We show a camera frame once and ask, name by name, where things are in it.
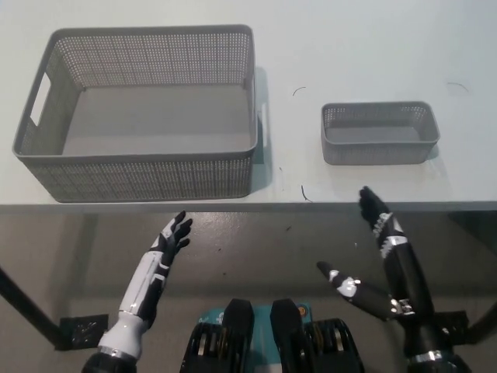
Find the small grey perforated basket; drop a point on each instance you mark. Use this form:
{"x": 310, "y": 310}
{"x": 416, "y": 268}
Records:
{"x": 378, "y": 134}

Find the white and black left hand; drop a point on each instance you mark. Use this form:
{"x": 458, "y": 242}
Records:
{"x": 155, "y": 260}

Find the large grey perforated basket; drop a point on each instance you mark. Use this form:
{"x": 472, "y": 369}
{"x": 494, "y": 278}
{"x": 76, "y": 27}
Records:
{"x": 155, "y": 116}

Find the black right hand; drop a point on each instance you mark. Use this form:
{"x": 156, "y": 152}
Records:
{"x": 407, "y": 279}

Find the black and teal robot body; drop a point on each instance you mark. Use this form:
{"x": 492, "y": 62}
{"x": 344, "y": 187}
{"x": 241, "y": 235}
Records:
{"x": 283, "y": 334}

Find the black table leg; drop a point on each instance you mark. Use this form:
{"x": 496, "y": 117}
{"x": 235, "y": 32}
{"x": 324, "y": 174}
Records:
{"x": 27, "y": 301}
{"x": 485, "y": 314}

